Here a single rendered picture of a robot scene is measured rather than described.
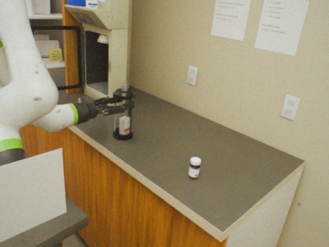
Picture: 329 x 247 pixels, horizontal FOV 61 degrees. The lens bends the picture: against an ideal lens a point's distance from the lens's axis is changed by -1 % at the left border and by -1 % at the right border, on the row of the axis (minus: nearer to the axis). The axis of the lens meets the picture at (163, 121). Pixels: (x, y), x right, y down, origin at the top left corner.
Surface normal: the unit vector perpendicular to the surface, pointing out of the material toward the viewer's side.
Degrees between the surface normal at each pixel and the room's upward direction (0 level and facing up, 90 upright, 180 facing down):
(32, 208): 90
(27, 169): 90
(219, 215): 0
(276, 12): 90
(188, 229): 90
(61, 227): 0
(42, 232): 0
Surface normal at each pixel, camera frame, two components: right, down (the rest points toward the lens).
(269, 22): -0.71, 0.23
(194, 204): 0.09, -0.91
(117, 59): 0.70, 0.35
